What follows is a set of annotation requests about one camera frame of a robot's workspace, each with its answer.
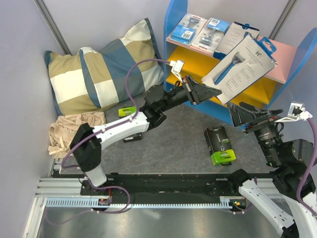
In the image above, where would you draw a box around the checked blue beige pillow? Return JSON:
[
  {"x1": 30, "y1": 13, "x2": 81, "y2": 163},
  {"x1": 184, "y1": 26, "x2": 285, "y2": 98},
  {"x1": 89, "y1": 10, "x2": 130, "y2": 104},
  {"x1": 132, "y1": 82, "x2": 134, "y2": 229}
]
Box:
[{"x1": 44, "y1": 18, "x2": 164, "y2": 116}]

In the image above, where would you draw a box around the black green razor box right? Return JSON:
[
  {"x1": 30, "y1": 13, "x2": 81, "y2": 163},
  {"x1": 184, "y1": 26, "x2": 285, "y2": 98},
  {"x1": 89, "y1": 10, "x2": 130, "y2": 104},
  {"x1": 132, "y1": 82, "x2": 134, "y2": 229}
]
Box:
[{"x1": 204, "y1": 125, "x2": 236, "y2": 166}]

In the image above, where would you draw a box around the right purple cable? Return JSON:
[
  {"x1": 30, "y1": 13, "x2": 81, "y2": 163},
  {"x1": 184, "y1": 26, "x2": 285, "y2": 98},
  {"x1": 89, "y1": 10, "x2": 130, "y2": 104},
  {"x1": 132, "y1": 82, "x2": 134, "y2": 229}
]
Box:
[{"x1": 219, "y1": 118, "x2": 317, "y2": 216}]

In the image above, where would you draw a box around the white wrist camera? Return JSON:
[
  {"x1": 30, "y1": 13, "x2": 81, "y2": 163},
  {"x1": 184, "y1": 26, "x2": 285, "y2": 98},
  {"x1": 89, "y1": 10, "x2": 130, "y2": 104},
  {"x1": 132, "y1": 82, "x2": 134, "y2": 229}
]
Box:
[
  {"x1": 275, "y1": 102, "x2": 313, "y2": 123},
  {"x1": 169, "y1": 60, "x2": 184, "y2": 80}
]

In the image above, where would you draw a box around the black green razor box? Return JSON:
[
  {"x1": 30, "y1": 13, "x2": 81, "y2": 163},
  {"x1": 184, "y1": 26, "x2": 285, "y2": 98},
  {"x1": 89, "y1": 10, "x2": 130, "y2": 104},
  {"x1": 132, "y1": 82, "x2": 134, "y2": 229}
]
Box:
[
  {"x1": 118, "y1": 106, "x2": 142, "y2": 143},
  {"x1": 204, "y1": 125, "x2": 236, "y2": 166}
]

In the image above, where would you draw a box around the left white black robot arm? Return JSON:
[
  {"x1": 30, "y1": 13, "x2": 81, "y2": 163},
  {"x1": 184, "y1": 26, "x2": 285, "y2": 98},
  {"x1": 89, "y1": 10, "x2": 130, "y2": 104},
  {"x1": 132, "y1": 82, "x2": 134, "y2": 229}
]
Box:
[{"x1": 70, "y1": 75, "x2": 222, "y2": 195}]

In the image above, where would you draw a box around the aluminium frame rail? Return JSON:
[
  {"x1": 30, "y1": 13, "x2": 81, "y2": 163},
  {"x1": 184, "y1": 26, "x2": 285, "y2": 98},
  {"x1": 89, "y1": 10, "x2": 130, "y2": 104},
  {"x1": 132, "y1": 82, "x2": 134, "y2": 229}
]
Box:
[{"x1": 23, "y1": 159, "x2": 83, "y2": 238}]

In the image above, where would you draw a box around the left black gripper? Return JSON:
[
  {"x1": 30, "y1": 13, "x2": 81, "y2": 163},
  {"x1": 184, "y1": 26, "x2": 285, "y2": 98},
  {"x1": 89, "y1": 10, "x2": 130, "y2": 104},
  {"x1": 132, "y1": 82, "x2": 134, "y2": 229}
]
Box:
[{"x1": 160, "y1": 75, "x2": 222, "y2": 113}]

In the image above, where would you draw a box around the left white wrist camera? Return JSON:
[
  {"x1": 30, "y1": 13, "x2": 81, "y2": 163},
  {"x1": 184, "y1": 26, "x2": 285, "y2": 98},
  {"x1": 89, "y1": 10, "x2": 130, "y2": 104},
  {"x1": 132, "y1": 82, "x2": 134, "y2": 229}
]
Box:
[{"x1": 169, "y1": 60, "x2": 184, "y2": 80}]

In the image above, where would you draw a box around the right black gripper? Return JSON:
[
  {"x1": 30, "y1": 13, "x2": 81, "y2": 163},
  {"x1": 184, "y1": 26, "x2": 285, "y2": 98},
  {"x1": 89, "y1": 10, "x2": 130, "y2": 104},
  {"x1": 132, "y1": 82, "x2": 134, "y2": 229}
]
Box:
[{"x1": 227, "y1": 101, "x2": 283, "y2": 165}]

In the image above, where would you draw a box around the black green razor box left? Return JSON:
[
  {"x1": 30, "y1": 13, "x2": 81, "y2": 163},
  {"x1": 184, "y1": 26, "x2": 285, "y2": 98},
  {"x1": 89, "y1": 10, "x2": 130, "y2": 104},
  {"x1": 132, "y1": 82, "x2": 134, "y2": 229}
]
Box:
[{"x1": 118, "y1": 106, "x2": 142, "y2": 143}]

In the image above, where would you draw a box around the Harry's razor pack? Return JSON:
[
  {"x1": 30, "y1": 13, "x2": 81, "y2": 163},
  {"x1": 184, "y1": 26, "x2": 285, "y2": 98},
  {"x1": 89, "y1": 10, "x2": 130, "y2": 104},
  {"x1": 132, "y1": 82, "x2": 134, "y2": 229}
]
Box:
[
  {"x1": 202, "y1": 34, "x2": 277, "y2": 104},
  {"x1": 213, "y1": 22, "x2": 260, "y2": 60}
]

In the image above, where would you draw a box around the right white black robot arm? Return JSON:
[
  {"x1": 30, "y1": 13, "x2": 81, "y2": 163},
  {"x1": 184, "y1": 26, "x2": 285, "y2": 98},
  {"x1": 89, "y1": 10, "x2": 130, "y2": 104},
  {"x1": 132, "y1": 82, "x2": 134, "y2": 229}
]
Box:
[{"x1": 226, "y1": 102, "x2": 317, "y2": 238}]

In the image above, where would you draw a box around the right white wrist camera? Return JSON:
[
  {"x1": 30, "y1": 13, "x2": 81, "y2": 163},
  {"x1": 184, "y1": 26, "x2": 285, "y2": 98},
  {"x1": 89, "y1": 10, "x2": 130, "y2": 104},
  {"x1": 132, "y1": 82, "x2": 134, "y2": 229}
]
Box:
[{"x1": 275, "y1": 102, "x2": 313, "y2": 123}]

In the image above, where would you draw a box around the beige crumpled cloth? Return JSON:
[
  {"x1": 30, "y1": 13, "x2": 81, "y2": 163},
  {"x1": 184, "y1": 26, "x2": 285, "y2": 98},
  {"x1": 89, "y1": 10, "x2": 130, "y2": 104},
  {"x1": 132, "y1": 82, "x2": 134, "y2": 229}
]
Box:
[{"x1": 48, "y1": 112, "x2": 106, "y2": 159}]

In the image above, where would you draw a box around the blue Gillette razor blister pack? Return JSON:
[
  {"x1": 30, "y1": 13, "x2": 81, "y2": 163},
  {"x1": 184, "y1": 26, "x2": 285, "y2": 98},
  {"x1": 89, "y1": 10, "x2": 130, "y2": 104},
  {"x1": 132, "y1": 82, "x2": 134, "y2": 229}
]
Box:
[{"x1": 169, "y1": 13, "x2": 207, "y2": 46}]

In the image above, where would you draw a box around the grey slotted cable duct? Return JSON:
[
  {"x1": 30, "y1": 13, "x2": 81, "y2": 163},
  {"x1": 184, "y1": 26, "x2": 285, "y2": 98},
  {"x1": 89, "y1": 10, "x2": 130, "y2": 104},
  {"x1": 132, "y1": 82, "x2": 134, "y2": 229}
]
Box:
[{"x1": 46, "y1": 196, "x2": 247, "y2": 209}]

